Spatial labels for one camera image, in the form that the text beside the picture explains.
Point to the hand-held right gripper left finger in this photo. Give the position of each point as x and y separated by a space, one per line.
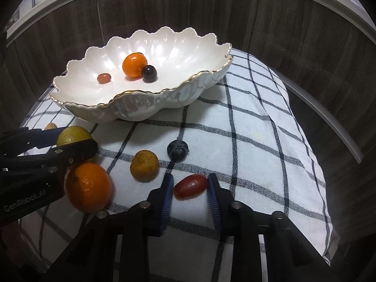
167 199

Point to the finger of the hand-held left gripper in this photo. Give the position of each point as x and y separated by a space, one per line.
32 138
73 152

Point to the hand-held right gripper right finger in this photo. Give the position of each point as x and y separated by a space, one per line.
214 205

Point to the yellow-green plum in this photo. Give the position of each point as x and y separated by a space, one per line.
73 135

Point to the red cherry tomato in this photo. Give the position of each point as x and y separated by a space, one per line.
190 185
103 78

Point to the orange tangerine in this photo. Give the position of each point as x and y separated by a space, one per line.
133 64
88 188

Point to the dark purple grape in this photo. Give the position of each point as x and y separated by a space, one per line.
149 73

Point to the white scalloped ceramic bowl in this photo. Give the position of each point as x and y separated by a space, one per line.
176 55

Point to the small yellow-brown kumquat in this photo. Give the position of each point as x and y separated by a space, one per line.
51 126

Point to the brownish yellow kumquat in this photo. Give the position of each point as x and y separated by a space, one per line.
144 165

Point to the blueberry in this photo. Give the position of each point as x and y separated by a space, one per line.
177 149

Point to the black white checked cloth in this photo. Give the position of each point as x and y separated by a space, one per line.
249 141

